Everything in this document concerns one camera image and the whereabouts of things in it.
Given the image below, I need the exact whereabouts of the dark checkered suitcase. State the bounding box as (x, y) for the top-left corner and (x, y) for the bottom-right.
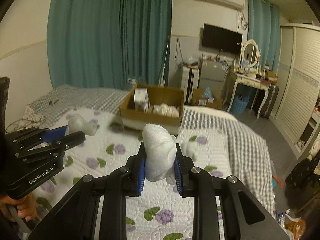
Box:
(260, 84), (279, 119)

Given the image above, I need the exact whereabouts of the cream lace cloth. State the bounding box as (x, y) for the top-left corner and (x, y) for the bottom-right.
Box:
(158, 103), (180, 118)

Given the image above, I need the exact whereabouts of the white soft item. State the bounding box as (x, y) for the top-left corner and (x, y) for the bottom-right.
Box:
(142, 124), (177, 185)

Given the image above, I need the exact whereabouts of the white suitcase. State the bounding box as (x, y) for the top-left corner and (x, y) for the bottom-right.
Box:
(180, 66), (200, 105)

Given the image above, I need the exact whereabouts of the person's left hand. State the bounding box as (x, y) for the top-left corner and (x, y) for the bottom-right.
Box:
(1, 193), (37, 222)

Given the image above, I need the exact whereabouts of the floral black-white tissue pack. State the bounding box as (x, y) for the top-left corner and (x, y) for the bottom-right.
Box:
(133, 88), (150, 113)

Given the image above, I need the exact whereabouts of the teal cotton towel pack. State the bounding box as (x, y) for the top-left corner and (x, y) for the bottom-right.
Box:
(152, 105), (162, 114)

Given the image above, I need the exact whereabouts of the grey mini fridge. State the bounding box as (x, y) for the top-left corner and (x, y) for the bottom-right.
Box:
(199, 59), (228, 98)

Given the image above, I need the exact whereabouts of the white louvred wardrobe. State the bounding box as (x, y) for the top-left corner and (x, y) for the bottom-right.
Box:
(271, 23), (319, 158)

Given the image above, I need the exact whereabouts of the white floral quilt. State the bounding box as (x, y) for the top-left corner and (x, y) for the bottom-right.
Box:
(30, 107), (273, 240)

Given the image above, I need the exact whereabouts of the white dressing table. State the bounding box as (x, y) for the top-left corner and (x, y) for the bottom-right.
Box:
(227, 71), (271, 119)

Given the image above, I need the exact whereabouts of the clear water jug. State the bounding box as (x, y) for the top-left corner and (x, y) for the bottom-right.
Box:
(127, 78), (138, 90)

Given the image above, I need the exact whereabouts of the white floor mop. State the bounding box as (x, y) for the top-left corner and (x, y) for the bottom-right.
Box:
(158, 43), (169, 87)

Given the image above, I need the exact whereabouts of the thin cable on pillow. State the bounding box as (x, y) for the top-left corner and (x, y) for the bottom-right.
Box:
(4, 118), (28, 133)

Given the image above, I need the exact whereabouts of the grey checkered bed sheet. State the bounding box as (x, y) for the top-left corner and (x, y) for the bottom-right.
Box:
(29, 85), (276, 213)

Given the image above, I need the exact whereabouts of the blue plastic basket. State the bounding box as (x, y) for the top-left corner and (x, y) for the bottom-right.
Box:
(230, 94), (249, 115)

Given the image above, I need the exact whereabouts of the large teal curtain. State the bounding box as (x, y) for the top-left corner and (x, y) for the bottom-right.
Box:
(47, 0), (172, 89)

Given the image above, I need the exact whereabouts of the white plastic bundle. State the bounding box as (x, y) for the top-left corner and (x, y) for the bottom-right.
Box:
(65, 114), (97, 136)

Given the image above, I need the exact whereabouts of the cardboard box on floor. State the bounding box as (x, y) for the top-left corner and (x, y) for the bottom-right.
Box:
(191, 88), (223, 110)

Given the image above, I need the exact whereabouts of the open cardboard box on bed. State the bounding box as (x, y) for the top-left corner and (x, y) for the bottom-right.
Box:
(119, 84), (184, 135)

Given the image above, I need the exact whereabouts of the patterned pillow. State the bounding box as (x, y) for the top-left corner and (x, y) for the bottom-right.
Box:
(13, 105), (46, 131)

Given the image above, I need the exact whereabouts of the white oval vanity mirror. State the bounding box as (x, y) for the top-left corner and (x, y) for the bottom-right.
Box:
(240, 39), (261, 69)

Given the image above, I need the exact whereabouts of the narrow teal curtain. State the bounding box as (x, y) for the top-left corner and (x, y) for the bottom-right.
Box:
(248, 0), (281, 71)

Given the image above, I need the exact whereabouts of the black wall television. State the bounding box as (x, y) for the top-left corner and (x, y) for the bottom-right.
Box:
(202, 24), (242, 55)

